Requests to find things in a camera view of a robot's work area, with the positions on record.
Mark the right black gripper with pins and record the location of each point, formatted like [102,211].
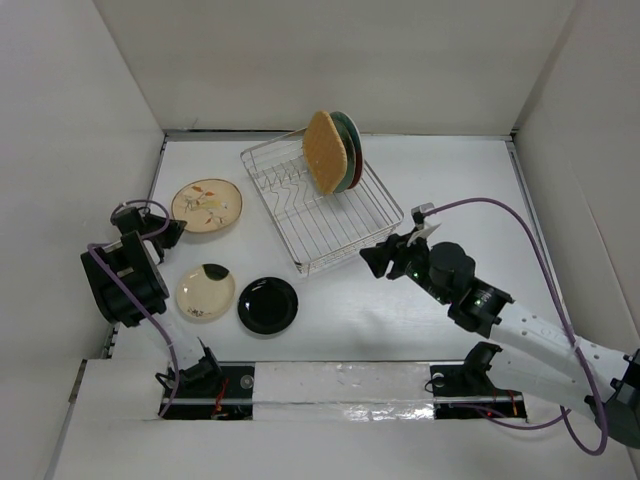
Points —
[378,257]

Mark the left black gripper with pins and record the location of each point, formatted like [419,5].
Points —
[173,232]

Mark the beige bird pattern plate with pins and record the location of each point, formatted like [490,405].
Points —
[207,205]

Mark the square woven bamboo tray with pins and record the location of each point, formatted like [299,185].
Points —
[325,153]

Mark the light green flower plate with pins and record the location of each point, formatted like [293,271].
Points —
[350,153]

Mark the red and teal plate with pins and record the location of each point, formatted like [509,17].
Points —
[356,138]

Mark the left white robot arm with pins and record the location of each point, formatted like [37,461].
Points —
[129,291]

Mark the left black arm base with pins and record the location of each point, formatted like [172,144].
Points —
[231,399]

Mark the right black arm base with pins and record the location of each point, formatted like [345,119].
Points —
[458,396]

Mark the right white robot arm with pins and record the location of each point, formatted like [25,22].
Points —
[519,350]

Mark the plain beige plate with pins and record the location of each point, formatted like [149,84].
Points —
[205,293]

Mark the black round plate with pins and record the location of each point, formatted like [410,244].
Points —
[267,306]

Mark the silver wire dish rack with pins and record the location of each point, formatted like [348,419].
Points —
[318,230]

